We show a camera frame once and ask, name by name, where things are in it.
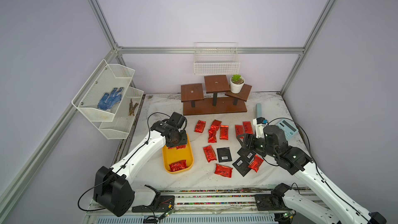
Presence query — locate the white potted green plant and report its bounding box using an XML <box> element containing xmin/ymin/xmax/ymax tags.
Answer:
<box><xmin>230</xmin><ymin>74</ymin><xmax>245</xmax><ymax>94</ymax></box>

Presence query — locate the white wire wall basket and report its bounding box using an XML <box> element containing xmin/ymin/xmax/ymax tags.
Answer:
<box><xmin>193</xmin><ymin>42</ymin><xmax>240</xmax><ymax>76</ymax></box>

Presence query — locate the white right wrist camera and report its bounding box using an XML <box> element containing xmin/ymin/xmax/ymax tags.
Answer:
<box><xmin>252</xmin><ymin>117</ymin><xmax>268</xmax><ymax>138</ymax></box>

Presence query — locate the lower white mesh shelf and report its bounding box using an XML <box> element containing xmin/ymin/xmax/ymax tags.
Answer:
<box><xmin>97</xmin><ymin>87</ymin><xmax>144</xmax><ymax>140</ymax></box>

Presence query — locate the yellow plastic storage box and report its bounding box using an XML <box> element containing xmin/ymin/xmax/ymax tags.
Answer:
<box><xmin>162</xmin><ymin>136</ymin><xmax>194</xmax><ymax>174</ymax></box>

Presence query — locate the teal calculator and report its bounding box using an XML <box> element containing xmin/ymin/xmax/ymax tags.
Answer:
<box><xmin>276</xmin><ymin>118</ymin><xmax>299</xmax><ymax>141</ymax></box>

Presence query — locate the upper white mesh shelf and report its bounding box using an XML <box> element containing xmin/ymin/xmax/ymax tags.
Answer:
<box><xmin>72</xmin><ymin>60</ymin><xmax>135</xmax><ymax>122</ymax></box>

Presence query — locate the brown twig bundle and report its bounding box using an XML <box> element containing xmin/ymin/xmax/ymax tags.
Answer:
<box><xmin>129</xmin><ymin>99</ymin><xmax>139</xmax><ymax>116</ymax></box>

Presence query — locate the eleventh red tea bag packet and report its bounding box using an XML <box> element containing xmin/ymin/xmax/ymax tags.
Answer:
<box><xmin>169</xmin><ymin>160</ymin><xmax>188</xmax><ymax>172</ymax></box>

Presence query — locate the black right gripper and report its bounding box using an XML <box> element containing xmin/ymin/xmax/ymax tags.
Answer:
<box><xmin>236</xmin><ymin>133</ymin><xmax>277</xmax><ymax>158</ymax></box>

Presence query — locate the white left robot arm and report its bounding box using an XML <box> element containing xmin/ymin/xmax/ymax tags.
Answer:
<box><xmin>93</xmin><ymin>121</ymin><xmax>188</xmax><ymax>217</ymax></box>

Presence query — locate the blue dotted work glove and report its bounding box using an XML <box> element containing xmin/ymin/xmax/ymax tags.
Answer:
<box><xmin>97</xmin><ymin>87</ymin><xmax>124</xmax><ymax>111</ymax></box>

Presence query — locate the white mesh shelf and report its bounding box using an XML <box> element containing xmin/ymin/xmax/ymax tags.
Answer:
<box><xmin>97</xmin><ymin>87</ymin><xmax>144</xmax><ymax>140</ymax></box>
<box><xmin>72</xmin><ymin>60</ymin><xmax>135</xmax><ymax>122</ymax></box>

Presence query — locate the brown wooden tiered stand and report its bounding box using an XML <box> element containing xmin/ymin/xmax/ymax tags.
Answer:
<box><xmin>181</xmin><ymin>75</ymin><xmax>252</xmax><ymax>116</ymax></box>

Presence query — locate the pale green eraser block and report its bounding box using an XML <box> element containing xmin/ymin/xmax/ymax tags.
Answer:
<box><xmin>255</xmin><ymin>103</ymin><xmax>262</xmax><ymax>119</ymax></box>

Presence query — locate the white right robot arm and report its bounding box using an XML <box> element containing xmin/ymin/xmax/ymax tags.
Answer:
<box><xmin>237</xmin><ymin>125</ymin><xmax>387</xmax><ymax>224</ymax></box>

